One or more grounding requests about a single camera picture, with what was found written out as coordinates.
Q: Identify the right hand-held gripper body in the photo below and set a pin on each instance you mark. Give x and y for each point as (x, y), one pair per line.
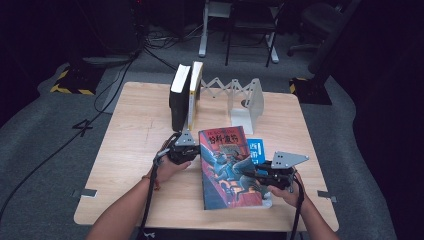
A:
(283, 160)

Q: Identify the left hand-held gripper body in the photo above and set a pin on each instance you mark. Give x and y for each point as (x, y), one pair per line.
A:
(183, 153)

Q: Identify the blue paperback book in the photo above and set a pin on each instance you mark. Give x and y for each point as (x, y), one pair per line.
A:
(256, 150)

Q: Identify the red illustrated book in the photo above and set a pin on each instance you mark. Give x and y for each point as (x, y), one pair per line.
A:
(220, 186)

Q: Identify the black hardcover book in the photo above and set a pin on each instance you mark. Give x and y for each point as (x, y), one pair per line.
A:
(178, 106)

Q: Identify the white expandable bookend rack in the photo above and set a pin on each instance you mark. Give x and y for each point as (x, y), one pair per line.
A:
(253, 100)

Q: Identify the yellow paperback book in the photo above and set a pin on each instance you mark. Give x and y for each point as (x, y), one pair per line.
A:
(196, 80)

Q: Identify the person's left hand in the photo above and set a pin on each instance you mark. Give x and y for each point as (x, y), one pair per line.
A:
(166, 171)

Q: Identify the person's right hand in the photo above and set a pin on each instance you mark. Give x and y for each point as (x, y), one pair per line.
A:
(288, 197)

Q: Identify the grey tape piece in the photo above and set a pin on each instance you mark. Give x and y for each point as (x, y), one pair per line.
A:
(85, 193)
(326, 196)

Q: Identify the black yellow striped base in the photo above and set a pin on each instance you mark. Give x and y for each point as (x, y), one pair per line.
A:
(311, 93)
(76, 81)

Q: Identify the black folding chair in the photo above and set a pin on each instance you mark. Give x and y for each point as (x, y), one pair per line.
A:
(253, 26)

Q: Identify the dark equipment box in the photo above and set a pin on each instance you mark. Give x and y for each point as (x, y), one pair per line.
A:
(113, 30)

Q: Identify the black office chair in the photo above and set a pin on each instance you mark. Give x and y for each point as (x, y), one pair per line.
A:
(316, 20)

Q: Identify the white desk frame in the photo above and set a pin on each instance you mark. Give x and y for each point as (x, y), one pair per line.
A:
(203, 43)

